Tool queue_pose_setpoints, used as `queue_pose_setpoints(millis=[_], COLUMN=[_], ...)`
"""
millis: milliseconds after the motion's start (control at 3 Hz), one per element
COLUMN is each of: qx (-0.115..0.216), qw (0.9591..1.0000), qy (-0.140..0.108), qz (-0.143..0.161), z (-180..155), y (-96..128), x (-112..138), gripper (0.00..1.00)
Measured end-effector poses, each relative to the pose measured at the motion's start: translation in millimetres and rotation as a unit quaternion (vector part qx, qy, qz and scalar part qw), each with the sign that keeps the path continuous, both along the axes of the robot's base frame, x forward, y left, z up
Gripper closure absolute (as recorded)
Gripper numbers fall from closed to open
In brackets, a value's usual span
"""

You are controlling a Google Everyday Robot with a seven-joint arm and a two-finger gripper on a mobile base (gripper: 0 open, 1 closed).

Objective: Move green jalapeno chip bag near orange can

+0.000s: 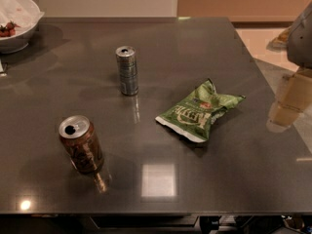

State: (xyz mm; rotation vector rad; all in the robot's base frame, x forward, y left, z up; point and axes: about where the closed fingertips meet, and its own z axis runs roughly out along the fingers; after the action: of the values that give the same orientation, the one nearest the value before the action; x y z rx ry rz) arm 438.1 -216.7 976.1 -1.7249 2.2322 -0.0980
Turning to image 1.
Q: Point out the white napkin in bowl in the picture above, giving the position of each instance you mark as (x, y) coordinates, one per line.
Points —
(23, 12)

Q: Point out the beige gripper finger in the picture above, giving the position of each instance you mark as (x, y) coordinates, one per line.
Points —
(293, 97)

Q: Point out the green jalapeno chip bag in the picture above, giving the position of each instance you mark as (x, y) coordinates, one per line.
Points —
(193, 116)

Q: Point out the orange soda can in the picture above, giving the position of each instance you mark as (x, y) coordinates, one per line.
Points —
(79, 138)

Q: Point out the silver blue energy drink can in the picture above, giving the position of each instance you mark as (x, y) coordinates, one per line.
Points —
(127, 67)

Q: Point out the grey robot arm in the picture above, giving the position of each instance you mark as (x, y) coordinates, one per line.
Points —
(299, 46)

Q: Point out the red strawberries in bowl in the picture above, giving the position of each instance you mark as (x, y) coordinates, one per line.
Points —
(8, 30)

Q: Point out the white bowl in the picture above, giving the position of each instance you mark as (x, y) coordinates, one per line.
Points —
(18, 41)

